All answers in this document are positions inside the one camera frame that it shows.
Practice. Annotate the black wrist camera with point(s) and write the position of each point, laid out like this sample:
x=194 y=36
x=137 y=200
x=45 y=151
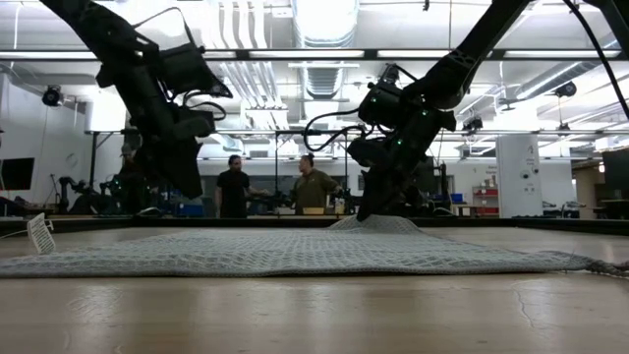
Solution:
x=194 y=125
x=361 y=152

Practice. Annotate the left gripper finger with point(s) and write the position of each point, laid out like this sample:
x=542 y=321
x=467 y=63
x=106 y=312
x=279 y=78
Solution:
x=189 y=169
x=162 y=164

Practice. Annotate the white column with devices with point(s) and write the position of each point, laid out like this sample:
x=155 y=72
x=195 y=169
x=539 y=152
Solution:
x=518 y=167

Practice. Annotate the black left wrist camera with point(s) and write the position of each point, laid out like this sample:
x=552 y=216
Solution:
x=194 y=125

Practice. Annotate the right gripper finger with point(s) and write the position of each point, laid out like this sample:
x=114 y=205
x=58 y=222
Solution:
x=389 y=189
x=371 y=194

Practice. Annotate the person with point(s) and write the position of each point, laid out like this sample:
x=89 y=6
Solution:
x=314 y=192
x=232 y=189

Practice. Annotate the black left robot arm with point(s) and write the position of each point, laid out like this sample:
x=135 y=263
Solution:
x=98 y=29

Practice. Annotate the red shelf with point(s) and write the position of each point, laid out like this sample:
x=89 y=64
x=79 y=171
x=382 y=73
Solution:
x=485 y=193

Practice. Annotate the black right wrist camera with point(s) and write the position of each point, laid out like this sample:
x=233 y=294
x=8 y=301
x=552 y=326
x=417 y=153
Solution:
x=361 y=152

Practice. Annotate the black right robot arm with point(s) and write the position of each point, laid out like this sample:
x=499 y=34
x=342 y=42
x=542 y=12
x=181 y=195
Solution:
x=472 y=49

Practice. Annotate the black aluminium table frame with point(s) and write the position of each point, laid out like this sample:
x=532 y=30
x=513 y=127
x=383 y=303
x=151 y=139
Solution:
x=314 y=54

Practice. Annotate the black background station frame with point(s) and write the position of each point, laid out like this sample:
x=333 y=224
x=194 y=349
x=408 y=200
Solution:
x=310 y=132

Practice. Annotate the silver ventilation duct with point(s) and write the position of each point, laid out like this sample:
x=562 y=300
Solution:
x=324 y=29

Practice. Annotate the black monitor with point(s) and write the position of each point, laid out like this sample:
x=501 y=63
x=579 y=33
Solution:
x=17 y=173
x=616 y=169
x=431 y=169

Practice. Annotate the light blue waffle towel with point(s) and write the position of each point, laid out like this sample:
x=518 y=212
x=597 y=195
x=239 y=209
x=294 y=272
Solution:
x=314 y=251

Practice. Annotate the blue storage bin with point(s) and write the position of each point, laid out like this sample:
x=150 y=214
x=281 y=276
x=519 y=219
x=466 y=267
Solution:
x=189 y=210

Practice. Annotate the black round spotlight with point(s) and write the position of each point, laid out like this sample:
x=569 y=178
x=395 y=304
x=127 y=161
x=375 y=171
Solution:
x=51 y=96
x=566 y=89

